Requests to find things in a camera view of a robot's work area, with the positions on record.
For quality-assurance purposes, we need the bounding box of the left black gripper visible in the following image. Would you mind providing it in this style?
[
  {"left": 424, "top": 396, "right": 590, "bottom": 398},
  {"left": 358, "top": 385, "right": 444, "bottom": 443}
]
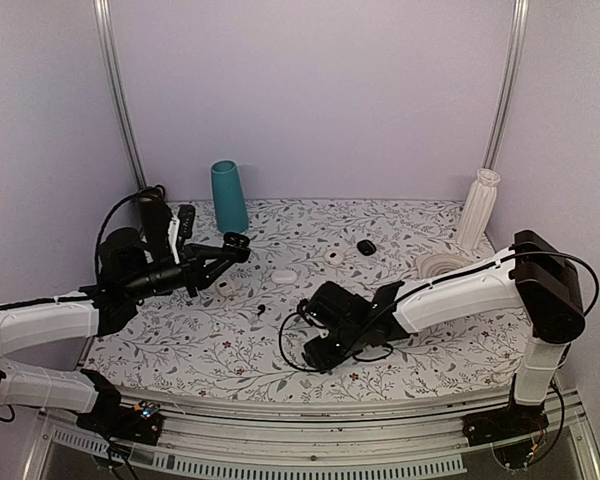
[{"left": 123, "top": 243, "right": 237, "bottom": 302}]

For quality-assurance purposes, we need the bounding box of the black earbud charging case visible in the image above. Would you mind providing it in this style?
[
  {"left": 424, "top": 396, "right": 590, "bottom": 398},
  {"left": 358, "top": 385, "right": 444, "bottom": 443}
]
[{"left": 222, "top": 232, "right": 251, "bottom": 263}]

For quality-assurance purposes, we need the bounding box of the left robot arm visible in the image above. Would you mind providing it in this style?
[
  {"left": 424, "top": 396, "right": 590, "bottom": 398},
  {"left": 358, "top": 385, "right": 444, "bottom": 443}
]
[{"left": 0, "top": 227, "right": 250, "bottom": 434}]

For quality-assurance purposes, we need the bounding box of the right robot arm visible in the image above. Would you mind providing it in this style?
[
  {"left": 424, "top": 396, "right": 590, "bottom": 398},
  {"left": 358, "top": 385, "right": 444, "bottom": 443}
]
[{"left": 299, "top": 230, "right": 586, "bottom": 436}]

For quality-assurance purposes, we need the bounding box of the white case with black window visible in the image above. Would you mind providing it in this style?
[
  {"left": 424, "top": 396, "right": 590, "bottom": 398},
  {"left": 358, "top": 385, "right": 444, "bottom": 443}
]
[{"left": 216, "top": 280, "right": 235, "bottom": 297}]

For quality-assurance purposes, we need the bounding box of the flat white earbud case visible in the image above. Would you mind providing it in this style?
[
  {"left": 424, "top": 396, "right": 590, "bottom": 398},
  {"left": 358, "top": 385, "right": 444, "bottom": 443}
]
[{"left": 271, "top": 269, "right": 298, "bottom": 284}]

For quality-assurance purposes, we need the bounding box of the round white earbud case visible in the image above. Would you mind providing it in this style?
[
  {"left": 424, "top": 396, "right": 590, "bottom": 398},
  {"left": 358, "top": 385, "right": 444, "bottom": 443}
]
[{"left": 324, "top": 250, "right": 344, "bottom": 266}]

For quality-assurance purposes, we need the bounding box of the small black earbud case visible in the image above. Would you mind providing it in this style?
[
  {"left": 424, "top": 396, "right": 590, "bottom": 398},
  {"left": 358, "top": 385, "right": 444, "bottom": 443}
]
[{"left": 356, "top": 239, "right": 377, "bottom": 256}]

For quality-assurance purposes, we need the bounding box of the teal cup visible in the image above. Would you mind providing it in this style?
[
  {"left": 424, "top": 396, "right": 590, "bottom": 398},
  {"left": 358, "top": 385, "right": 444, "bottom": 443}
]
[{"left": 211, "top": 159, "right": 249, "bottom": 233}]

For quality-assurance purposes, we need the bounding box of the dark brown tumbler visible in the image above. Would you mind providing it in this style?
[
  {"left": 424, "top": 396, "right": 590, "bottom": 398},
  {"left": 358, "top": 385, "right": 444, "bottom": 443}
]
[{"left": 138, "top": 196, "right": 172, "bottom": 261}]

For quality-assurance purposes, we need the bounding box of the floral table mat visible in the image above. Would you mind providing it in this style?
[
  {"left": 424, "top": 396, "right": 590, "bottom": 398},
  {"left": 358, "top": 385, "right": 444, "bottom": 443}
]
[{"left": 85, "top": 199, "right": 530, "bottom": 405}]

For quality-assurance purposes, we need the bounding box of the grey mug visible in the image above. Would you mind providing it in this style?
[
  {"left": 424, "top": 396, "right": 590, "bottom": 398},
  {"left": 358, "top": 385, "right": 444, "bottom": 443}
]
[{"left": 136, "top": 184, "right": 166, "bottom": 199}]

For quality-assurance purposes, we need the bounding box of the swirl pattern plate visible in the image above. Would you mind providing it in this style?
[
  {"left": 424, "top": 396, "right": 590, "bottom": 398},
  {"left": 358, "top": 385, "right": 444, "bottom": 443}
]
[{"left": 415, "top": 253, "right": 472, "bottom": 278}]

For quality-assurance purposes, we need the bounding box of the white ribbed vase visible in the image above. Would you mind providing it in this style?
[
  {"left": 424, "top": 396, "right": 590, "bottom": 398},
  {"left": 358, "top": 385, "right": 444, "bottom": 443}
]
[{"left": 456, "top": 168, "right": 501, "bottom": 250}]

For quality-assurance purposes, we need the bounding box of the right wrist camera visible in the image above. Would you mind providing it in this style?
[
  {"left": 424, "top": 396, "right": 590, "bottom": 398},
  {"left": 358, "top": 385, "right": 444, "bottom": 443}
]
[{"left": 296, "top": 299, "right": 329, "bottom": 338}]

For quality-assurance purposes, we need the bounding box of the aluminium front rail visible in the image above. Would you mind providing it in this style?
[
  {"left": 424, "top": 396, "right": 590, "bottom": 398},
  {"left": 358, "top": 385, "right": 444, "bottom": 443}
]
[{"left": 23, "top": 388, "right": 600, "bottom": 479}]

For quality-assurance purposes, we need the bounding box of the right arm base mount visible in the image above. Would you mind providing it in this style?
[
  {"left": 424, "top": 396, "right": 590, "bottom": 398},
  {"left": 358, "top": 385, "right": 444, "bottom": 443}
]
[{"left": 462, "top": 403, "right": 549, "bottom": 446}]

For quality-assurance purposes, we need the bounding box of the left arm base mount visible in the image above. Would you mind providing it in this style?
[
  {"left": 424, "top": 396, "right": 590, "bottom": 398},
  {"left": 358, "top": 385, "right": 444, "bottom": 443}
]
[{"left": 76, "top": 402, "right": 165, "bottom": 446}]

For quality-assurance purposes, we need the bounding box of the left metal frame post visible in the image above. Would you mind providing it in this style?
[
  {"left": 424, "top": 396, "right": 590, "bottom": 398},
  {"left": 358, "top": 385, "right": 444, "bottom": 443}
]
[{"left": 93, "top": 0, "right": 147, "bottom": 189}]

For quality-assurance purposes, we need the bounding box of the metal frame post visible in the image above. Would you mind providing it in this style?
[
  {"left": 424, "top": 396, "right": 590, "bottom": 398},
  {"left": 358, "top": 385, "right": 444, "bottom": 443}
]
[
  {"left": 93, "top": 0, "right": 147, "bottom": 189},
  {"left": 482, "top": 0, "right": 530, "bottom": 170}
]

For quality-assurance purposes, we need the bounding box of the right metal frame post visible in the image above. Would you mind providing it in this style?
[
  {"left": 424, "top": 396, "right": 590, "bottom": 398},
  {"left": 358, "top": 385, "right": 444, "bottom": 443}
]
[{"left": 482, "top": 0, "right": 530, "bottom": 170}]

